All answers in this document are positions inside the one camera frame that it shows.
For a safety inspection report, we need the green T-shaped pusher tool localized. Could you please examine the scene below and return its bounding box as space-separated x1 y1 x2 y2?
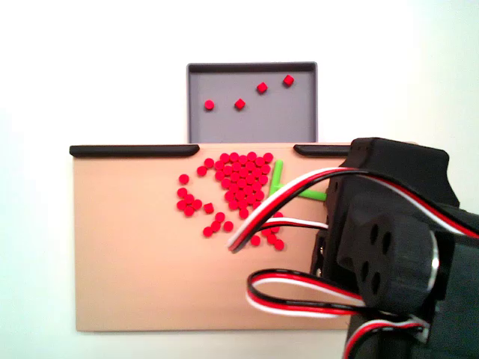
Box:
267 159 328 202

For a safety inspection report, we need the grey plastic tray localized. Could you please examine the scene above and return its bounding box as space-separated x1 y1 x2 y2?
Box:
186 61 319 144

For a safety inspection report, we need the beige flat board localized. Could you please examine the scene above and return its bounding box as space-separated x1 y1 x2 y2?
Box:
70 141 420 333

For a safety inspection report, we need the red white black servo cable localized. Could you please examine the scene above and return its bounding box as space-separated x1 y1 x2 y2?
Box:
227 167 479 254
245 269 431 359

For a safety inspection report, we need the black board edge rail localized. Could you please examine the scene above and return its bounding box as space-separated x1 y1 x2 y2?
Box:
293 144 353 158
69 144 201 158

